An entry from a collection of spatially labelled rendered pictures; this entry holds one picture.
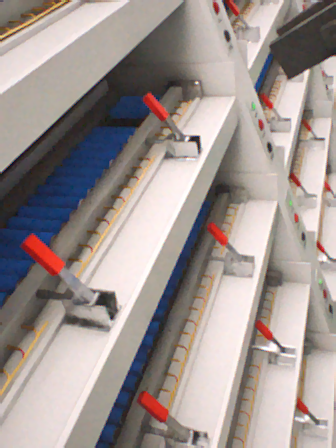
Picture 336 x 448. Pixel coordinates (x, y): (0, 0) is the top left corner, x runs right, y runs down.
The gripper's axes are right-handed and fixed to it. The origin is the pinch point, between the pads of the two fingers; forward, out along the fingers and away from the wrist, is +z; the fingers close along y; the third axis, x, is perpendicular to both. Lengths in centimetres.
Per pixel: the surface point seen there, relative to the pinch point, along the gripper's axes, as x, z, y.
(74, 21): 11.5, 19.1, 4.1
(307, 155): -44, 33, 78
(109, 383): -10.8, 21.7, -18.8
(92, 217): -3.6, 26.4, -3.6
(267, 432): -45, 31, -1
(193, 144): -6.5, 20.6, 11.3
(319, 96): -39, 29, 100
